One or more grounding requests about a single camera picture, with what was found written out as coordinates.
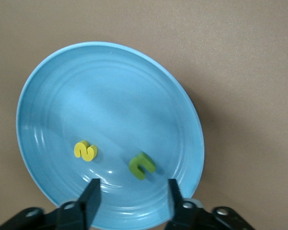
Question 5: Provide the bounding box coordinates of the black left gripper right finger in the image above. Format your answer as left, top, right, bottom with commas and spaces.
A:
163, 178, 255, 230

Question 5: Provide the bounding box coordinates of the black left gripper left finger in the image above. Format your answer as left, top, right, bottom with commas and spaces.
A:
0, 178, 102, 230

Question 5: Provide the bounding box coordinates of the yellow foam number two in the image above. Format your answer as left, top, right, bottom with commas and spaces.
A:
73, 140, 98, 162

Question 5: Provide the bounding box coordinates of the green foam letter U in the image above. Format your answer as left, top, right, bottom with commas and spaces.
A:
129, 151, 156, 181

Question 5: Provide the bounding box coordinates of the blue plate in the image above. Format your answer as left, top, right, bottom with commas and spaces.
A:
15, 41, 205, 230

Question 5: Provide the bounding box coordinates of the brown table cover sheet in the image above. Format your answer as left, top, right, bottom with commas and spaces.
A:
0, 0, 288, 230

